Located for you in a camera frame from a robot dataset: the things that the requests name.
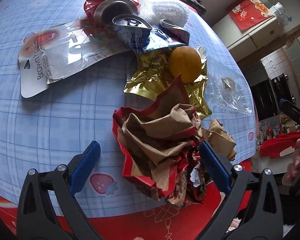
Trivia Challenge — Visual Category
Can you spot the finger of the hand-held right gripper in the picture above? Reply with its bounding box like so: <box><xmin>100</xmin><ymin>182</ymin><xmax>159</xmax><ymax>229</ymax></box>
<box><xmin>277</xmin><ymin>99</ymin><xmax>300</xmax><ymax>130</ymax></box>

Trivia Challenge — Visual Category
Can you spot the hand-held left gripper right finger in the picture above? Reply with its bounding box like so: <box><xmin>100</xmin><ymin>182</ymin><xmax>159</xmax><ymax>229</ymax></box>
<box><xmin>199</xmin><ymin>141</ymin><xmax>283</xmax><ymax>240</ymax></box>

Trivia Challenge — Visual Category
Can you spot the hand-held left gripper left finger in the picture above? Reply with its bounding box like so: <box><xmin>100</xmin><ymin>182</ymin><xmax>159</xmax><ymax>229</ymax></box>
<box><xmin>17</xmin><ymin>141</ymin><xmax>102</xmax><ymax>240</ymax></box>

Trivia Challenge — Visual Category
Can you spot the red-brown paper bag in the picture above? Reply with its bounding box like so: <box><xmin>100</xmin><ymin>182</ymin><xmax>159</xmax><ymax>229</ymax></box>
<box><xmin>112</xmin><ymin>74</ymin><xmax>212</xmax><ymax>207</ymax></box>

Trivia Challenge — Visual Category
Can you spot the crushed red can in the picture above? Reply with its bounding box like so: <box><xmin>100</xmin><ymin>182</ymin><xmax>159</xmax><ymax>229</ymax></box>
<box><xmin>84</xmin><ymin>0</ymin><xmax>142</xmax><ymax>28</ymax></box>

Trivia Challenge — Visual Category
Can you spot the person's right hand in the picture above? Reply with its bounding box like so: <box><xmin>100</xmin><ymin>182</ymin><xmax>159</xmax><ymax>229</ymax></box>
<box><xmin>282</xmin><ymin>139</ymin><xmax>300</xmax><ymax>187</ymax></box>

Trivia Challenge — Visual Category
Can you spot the black kitchen stove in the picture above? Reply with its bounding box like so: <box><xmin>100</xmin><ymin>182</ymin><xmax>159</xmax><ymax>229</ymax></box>
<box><xmin>250</xmin><ymin>75</ymin><xmax>297</xmax><ymax>120</ymax></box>

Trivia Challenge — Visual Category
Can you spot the crumpled brown paper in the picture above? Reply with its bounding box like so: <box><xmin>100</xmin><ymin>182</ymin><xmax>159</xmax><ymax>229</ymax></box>
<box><xmin>201</xmin><ymin>119</ymin><xmax>237</xmax><ymax>162</ymax></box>

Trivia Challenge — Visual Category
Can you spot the red cloth bag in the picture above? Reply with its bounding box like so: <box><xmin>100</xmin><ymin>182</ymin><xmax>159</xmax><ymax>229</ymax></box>
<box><xmin>260</xmin><ymin>131</ymin><xmax>300</xmax><ymax>159</ymax></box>

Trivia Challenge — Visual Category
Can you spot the clear plastic wrapper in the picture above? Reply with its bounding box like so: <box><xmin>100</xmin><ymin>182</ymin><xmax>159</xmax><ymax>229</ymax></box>
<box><xmin>205</xmin><ymin>62</ymin><xmax>253</xmax><ymax>115</ymax></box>

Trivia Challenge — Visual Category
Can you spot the cream refrigerator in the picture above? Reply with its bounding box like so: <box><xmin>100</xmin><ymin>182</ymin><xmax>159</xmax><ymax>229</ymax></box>
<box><xmin>226</xmin><ymin>10</ymin><xmax>290</xmax><ymax>55</ymax></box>

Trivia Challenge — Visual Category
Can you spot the clear plastic container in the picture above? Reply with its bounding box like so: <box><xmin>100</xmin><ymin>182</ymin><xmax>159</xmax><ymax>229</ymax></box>
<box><xmin>272</xmin><ymin>2</ymin><xmax>290</xmax><ymax>25</ymax></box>

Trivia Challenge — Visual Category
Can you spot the white hook package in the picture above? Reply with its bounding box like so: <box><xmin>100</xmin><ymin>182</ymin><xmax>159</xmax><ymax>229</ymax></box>
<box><xmin>18</xmin><ymin>22</ymin><xmax>130</xmax><ymax>98</ymax></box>

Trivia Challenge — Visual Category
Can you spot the gold foil wrapper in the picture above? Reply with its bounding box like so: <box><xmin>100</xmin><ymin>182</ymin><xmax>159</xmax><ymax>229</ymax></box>
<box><xmin>124</xmin><ymin>46</ymin><xmax>212</xmax><ymax>119</ymax></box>

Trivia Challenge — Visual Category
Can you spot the orange fruit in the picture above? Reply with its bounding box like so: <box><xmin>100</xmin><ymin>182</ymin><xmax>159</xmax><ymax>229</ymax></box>
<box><xmin>168</xmin><ymin>45</ymin><xmax>202</xmax><ymax>84</ymax></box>

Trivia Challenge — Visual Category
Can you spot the red printed cloth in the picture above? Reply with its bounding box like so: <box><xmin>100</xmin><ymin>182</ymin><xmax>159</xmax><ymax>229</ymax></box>
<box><xmin>229</xmin><ymin>0</ymin><xmax>274</xmax><ymax>32</ymax></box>

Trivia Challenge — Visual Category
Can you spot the crushed blue can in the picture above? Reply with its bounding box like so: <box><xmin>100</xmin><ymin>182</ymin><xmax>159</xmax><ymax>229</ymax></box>
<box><xmin>112</xmin><ymin>14</ymin><xmax>170</xmax><ymax>54</ymax></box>

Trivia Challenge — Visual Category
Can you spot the white foam net sleeve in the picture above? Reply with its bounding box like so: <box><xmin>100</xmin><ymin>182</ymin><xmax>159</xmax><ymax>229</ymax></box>
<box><xmin>150</xmin><ymin>1</ymin><xmax>190</xmax><ymax>28</ymax></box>

